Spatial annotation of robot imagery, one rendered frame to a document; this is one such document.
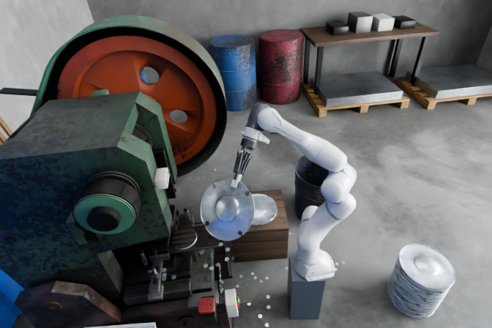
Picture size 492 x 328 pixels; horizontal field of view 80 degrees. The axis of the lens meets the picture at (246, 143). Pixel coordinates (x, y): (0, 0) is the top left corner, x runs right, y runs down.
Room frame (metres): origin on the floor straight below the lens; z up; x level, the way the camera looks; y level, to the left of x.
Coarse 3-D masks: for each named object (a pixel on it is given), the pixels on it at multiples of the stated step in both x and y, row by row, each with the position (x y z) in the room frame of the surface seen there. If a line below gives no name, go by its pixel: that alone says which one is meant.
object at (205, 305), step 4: (200, 300) 0.64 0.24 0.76; (204, 300) 0.63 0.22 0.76; (208, 300) 0.63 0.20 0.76; (212, 300) 0.63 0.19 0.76; (200, 304) 0.62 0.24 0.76; (204, 304) 0.62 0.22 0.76; (208, 304) 0.62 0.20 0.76; (212, 304) 0.62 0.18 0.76; (200, 308) 0.60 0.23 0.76; (204, 308) 0.60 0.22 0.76; (208, 308) 0.60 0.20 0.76; (212, 308) 0.60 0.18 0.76; (200, 312) 0.59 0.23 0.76; (204, 312) 0.59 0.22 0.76; (208, 312) 0.59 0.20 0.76; (212, 312) 0.59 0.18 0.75
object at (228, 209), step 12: (228, 180) 1.06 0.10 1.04; (216, 192) 1.04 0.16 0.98; (228, 192) 1.02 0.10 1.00; (240, 192) 1.00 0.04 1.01; (204, 204) 1.02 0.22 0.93; (216, 204) 0.99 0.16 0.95; (228, 204) 0.97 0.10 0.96; (240, 204) 0.96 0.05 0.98; (252, 204) 0.94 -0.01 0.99; (204, 216) 0.98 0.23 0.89; (216, 216) 0.96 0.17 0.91; (228, 216) 0.93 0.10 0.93; (240, 216) 0.92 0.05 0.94; (252, 216) 0.90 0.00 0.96; (216, 228) 0.91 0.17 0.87; (228, 228) 0.89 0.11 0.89; (240, 228) 0.88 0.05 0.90; (228, 240) 0.85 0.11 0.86
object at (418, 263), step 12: (408, 252) 1.05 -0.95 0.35; (420, 252) 1.05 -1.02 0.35; (432, 252) 1.04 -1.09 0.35; (408, 264) 0.97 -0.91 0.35; (420, 264) 0.96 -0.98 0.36; (432, 264) 0.96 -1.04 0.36; (444, 264) 0.95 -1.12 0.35; (420, 276) 0.89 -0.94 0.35; (432, 276) 0.89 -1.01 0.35; (444, 276) 0.89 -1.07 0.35
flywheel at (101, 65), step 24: (96, 48) 1.25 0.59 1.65; (120, 48) 1.26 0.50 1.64; (144, 48) 1.27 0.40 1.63; (168, 48) 1.27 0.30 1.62; (72, 72) 1.24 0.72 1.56; (96, 72) 1.28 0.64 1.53; (120, 72) 1.29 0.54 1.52; (168, 72) 1.31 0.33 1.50; (192, 72) 1.28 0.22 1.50; (72, 96) 1.24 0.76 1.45; (168, 96) 1.30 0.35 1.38; (192, 96) 1.31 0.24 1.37; (168, 120) 1.30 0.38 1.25; (192, 120) 1.31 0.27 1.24; (192, 144) 1.27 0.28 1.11
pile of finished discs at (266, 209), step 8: (256, 200) 1.56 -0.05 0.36; (264, 200) 1.55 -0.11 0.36; (272, 200) 1.55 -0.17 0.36; (256, 208) 1.48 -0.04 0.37; (264, 208) 1.47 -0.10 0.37; (272, 208) 1.47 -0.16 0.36; (256, 216) 1.41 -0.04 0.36; (264, 216) 1.40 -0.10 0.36; (272, 216) 1.40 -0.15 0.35; (256, 224) 1.34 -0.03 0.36
